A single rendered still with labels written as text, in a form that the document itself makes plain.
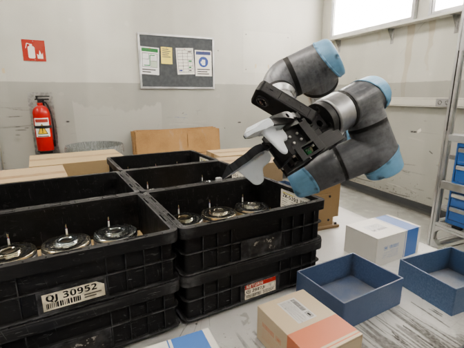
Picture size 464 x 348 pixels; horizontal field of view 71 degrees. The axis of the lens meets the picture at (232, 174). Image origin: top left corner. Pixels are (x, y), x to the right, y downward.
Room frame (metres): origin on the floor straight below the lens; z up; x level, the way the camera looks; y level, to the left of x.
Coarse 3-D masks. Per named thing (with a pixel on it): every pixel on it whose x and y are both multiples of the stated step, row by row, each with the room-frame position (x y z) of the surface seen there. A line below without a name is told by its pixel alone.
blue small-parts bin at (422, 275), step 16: (416, 256) 0.81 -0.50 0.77; (432, 256) 0.83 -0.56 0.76; (448, 256) 0.86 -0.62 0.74; (400, 272) 0.78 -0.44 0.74; (416, 272) 0.74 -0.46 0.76; (432, 272) 0.83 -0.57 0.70; (448, 272) 0.83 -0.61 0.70; (416, 288) 0.73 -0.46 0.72; (432, 288) 0.70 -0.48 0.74; (448, 288) 0.66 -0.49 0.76; (432, 304) 0.69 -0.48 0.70; (448, 304) 0.66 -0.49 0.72
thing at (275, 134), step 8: (264, 120) 0.48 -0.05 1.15; (248, 128) 0.47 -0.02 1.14; (256, 128) 0.46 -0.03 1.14; (264, 128) 0.47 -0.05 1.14; (272, 128) 0.49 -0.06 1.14; (280, 128) 0.52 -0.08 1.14; (248, 136) 0.45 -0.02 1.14; (256, 136) 0.48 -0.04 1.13; (264, 136) 0.47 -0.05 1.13; (272, 136) 0.48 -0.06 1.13; (280, 136) 0.50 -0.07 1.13; (280, 144) 0.47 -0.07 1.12; (280, 152) 0.46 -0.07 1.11
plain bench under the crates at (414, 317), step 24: (336, 216) 1.28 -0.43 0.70; (360, 216) 1.28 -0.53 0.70; (336, 240) 1.05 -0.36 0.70; (384, 264) 0.88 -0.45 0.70; (288, 288) 0.76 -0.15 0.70; (240, 312) 0.66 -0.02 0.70; (384, 312) 0.66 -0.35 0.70; (408, 312) 0.66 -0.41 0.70; (432, 312) 0.66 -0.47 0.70; (168, 336) 0.59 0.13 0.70; (216, 336) 0.59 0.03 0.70; (240, 336) 0.59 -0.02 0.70; (384, 336) 0.59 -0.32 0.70; (408, 336) 0.59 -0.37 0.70; (432, 336) 0.59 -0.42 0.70; (456, 336) 0.59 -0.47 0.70
